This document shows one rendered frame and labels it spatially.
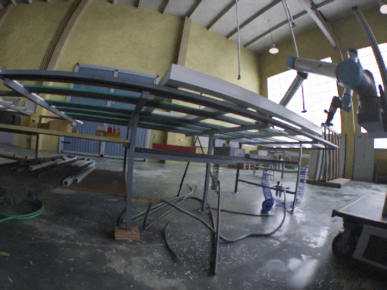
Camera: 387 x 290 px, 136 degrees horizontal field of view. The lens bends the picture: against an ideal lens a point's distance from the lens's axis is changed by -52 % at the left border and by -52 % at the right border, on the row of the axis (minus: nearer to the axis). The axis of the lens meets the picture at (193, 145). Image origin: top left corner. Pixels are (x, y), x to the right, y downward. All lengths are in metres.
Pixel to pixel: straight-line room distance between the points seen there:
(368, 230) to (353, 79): 0.77
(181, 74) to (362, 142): 7.61
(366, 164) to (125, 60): 11.33
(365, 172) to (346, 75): 6.93
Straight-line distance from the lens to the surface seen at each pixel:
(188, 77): 0.68
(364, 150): 7.81
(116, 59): 8.21
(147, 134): 7.17
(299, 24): 11.10
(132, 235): 1.10
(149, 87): 0.68
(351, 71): 1.00
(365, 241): 1.08
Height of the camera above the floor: 0.59
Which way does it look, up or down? 3 degrees up
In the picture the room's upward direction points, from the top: 5 degrees clockwise
